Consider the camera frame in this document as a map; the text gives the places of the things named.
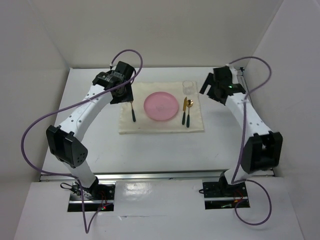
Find pink plastic plate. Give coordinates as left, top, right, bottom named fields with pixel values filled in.
left=143, top=91, right=179, bottom=121

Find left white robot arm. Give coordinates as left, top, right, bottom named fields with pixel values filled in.
left=46, top=61, right=136, bottom=200

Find gold fork green handle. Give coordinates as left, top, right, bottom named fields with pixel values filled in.
left=130, top=101, right=136, bottom=123

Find cream cloth placemat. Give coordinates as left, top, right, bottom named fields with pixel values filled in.
left=118, top=81, right=204, bottom=135

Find aluminium front rail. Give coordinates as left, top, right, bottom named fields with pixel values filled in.
left=39, top=169, right=227, bottom=183

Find gold knife green handle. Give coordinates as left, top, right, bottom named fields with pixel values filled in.
left=181, top=97, right=187, bottom=125

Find gold spoon green handle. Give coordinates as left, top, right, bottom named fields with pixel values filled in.
left=186, top=99, right=194, bottom=128

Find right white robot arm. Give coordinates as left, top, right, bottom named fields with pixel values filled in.
left=199, top=66, right=283, bottom=196

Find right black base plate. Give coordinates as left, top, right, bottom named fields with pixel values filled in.
left=198, top=181, right=250, bottom=210

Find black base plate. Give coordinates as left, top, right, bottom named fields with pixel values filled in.
left=67, top=182, right=116, bottom=213
left=198, top=181, right=250, bottom=210

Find aluminium side rail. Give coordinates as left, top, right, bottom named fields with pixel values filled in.
left=234, top=66, right=276, bottom=178

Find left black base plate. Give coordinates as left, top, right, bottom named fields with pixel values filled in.
left=67, top=182, right=116, bottom=213

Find clear plastic cup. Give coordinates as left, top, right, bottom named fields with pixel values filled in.
left=182, top=80, right=196, bottom=95

